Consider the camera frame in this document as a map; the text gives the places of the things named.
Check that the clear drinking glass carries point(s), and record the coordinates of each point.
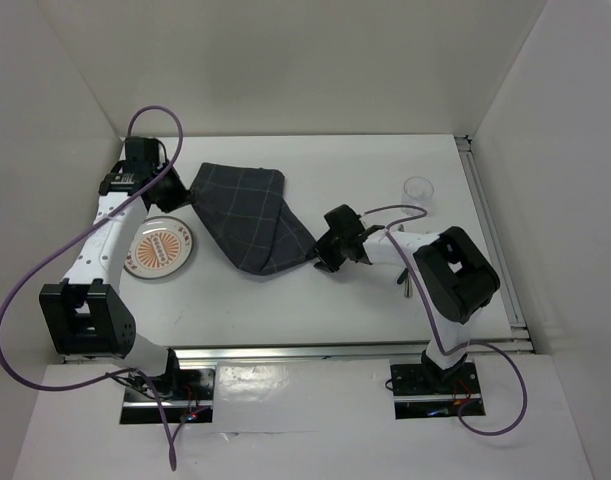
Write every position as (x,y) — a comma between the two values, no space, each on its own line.
(417,194)

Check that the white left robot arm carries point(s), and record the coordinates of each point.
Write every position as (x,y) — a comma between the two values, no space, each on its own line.
(84,313)

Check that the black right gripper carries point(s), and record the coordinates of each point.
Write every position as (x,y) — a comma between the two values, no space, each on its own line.
(329,262)

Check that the aluminium rail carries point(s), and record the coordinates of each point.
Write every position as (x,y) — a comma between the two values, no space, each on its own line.
(284,353)
(495,235)

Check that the aluminium front rail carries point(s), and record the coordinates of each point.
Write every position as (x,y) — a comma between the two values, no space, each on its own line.
(284,353)

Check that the orange sunburst patterned plate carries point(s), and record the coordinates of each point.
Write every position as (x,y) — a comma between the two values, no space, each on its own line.
(161,247)

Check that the aluminium right side rail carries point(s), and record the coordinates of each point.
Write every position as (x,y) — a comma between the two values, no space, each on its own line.
(495,235)

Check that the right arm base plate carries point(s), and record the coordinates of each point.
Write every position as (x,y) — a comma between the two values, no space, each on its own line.
(416,397)

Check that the dark checked cloth placemat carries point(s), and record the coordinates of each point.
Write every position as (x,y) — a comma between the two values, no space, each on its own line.
(246,214)

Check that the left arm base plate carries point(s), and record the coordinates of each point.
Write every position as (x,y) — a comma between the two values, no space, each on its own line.
(189,399)

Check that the green handled gold fork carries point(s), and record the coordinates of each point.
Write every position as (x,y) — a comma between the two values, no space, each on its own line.
(402,275)

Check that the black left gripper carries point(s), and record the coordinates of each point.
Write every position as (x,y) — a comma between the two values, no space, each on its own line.
(179,198)

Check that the striped handled knife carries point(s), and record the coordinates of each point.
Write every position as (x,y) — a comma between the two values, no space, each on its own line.
(408,285)

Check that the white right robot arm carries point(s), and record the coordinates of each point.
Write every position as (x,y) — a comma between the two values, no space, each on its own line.
(453,278)

